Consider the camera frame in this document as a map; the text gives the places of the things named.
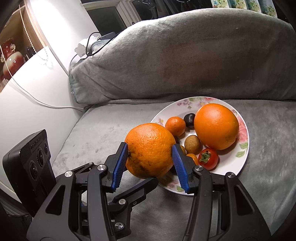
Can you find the large smooth orange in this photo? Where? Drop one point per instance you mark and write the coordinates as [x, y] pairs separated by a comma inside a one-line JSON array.
[[216, 126]]

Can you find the red cherry tomato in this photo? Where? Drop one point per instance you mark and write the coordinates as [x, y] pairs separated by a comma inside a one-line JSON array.
[[208, 158]]

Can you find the brown longan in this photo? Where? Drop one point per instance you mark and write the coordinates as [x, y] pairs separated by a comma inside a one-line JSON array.
[[192, 144], [183, 149]]

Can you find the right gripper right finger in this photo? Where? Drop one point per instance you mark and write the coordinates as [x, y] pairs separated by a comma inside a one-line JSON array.
[[238, 216]]

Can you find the rough-skinned mandarin orange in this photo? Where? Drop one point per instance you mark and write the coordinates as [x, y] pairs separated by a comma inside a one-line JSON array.
[[149, 150]]

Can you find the dark purple grape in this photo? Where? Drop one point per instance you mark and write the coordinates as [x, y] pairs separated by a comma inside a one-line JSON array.
[[189, 120]]

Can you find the small orange tangerine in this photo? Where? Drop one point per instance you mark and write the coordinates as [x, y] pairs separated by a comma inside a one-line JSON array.
[[176, 126]]

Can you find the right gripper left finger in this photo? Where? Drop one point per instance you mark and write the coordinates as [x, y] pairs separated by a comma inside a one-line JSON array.
[[58, 216]]

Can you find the red and white vase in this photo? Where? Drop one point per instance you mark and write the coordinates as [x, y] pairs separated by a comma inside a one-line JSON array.
[[11, 58]]

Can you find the floral refill pouch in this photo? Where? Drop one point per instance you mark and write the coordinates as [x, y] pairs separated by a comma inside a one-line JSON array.
[[254, 5], [220, 4], [238, 4], [268, 8]]

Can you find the grey fleece back cushion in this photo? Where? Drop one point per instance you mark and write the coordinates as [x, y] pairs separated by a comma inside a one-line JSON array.
[[223, 53]]

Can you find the white power adapter box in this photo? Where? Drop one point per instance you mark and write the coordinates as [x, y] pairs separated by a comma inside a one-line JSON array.
[[84, 45]]

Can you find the small orange kumquat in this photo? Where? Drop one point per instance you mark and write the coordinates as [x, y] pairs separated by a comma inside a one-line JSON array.
[[194, 158]]

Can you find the brown longan in plate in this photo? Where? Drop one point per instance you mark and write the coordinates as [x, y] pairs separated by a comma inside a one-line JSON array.
[[192, 144]]

